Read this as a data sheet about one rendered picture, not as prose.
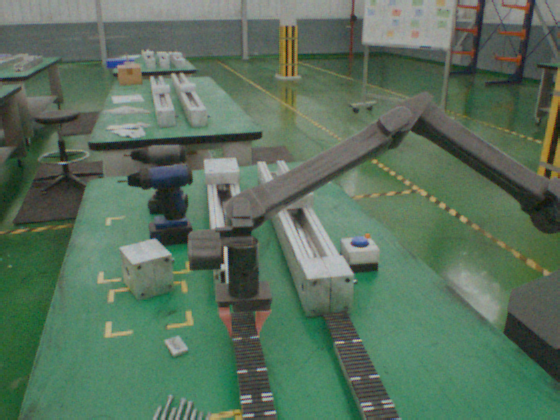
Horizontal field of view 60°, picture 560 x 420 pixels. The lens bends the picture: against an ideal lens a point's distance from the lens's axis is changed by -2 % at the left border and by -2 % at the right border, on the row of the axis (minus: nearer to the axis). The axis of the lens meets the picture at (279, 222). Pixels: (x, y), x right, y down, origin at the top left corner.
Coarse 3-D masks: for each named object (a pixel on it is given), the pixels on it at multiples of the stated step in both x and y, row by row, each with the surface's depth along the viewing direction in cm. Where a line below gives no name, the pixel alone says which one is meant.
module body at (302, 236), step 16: (272, 176) 176; (304, 208) 140; (288, 224) 129; (304, 224) 138; (320, 224) 130; (288, 240) 123; (304, 240) 127; (320, 240) 121; (288, 256) 124; (304, 256) 113; (320, 256) 121
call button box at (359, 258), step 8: (344, 240) 126; (368, 240) 126; (344, 248) 124; (352, 248) 122; (360, 248) 122; (368, 248) 122; (376, 248) 122; (344, 256) 124; (352, 256) 121; (360, 256) 121; (368, 256) 121; (376, 256) 122; (352, 264) 122; (360, 264) 122; (368, 264) 123; (376, 264) 123
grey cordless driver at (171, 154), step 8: (136, 152) 152; (144, 152) 151; (152, 152) 151; (160, 152) 151; (168, 152) 151; (176, 152) 151; (184, 152) 152; (136, 160) 153; (144, 160) 152; (152, 160) 152; (160, 160) 152; (168, 160) 152; (176, 160) 152; (184, 160) 153; (152, 200) 156; (184, 200) 157; (152, 208) 157; (160, 208) 157
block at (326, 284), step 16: (336, 256) 111; (304, 272) 104; (320, 272) 104; (336, 272) 104; (352, 272) 104; (304, 288) 105; (320, 288) 103; (336, 288) 103; (352, 288) 104; (304, 304) 107; (320, 304) 104; (336, 304) 105
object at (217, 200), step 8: (216, 184) 172; (232, 184) 159; (208, 192) 153; (216, 192) 153; (224, 192) 160; (232, 192) 152; (208, 200) 146; (216, 200) 146; (224, 200) 154; (216, 208) 140; (224, 208) 147; (216, 216) 135; (224, 216) 142; (216, 224) 130; (224, 224) 140; (224, 248) 125; (224, 264) 109; (216, 272) 108; (224, 272) 109; (216, 280) 108; (224, 280) 110; (216, 296) 110
